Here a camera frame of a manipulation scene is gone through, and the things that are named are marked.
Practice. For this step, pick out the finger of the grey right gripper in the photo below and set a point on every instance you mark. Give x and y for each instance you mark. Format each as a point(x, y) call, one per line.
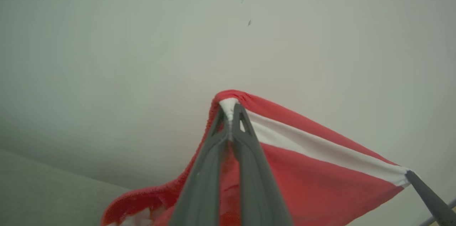
point(436, 203)

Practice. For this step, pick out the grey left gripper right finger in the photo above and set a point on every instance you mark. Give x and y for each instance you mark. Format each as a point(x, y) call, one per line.
point(260, 194)

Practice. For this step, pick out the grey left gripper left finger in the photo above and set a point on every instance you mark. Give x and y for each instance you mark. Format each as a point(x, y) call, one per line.
point(201, 194)

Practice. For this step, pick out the red shorts with white stripe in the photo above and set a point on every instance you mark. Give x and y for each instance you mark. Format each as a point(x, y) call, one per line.
point(320, 190)

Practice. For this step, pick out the grey fabric sofa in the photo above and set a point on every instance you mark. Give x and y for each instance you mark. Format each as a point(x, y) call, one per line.
point(42, 197)

